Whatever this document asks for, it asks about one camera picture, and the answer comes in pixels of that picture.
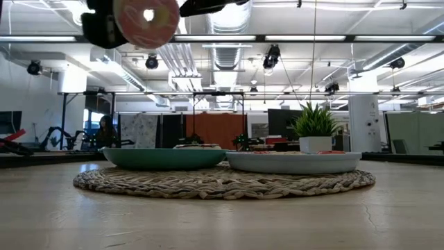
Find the round woven placemat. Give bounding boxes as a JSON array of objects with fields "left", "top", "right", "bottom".
[{"left": 72, "top": 161, "right": 377, "bottom": 201}]

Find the black overhead light bar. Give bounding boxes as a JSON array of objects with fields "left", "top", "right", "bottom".
[{"left": 0, "top": 33, "right": 444, "bottom": 44}]

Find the silver ventilation duct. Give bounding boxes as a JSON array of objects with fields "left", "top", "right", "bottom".
[{"left": 206, "top": 0, "right": 253, "bottom": 110}]

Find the thin hanging cord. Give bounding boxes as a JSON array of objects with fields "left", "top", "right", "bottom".
[{"left": 309, "top": 0, "right": 318, "bottom": 105}]

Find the green round plate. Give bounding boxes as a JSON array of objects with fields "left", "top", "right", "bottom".
[{"left": 101, "top": 147, "right": 229, "bottom": 171}]

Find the white round column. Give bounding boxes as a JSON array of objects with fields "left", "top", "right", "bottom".
[{"left": 348, "top": 74, "right": 382, "bottom": 153}]

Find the small green potted plant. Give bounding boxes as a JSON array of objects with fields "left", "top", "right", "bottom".
[{"left": 293, "top": 101, "right": 343, "bottom": 153}]

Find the orange partition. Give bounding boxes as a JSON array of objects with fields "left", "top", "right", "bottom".
[{"left": 185, "top": 113, "right": 248, "bottom": 150}]

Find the black monitor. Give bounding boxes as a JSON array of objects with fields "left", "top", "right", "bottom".
[
  {"left": 267, "top": 108, "right": 302, "bottom": 138},
  {"left": 0, "top": 110, "right": 23, "bottom": 135}
]

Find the gray patterned panel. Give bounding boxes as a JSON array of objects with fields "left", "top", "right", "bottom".
[{"left": 119, "top": 114, "right": 159, "bottom": 149}]

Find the large pink frosted donut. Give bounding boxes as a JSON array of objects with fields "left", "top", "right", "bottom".
[{"left": 112, "top": 0, "right": 180, "bottom": 50}]

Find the pale green partition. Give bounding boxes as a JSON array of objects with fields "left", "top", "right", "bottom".
[{"left": 384, "top": 111, "right": 444, "bottom": 156}]

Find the light blue round plate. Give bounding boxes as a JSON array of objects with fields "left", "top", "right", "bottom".
[{"left": 225, "top": 151, "right": 363, "bottom": 175}]

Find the person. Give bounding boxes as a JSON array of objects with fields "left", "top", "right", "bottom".
[{"left": 93, "top": 115, "right": 119, "bottom": 149}]

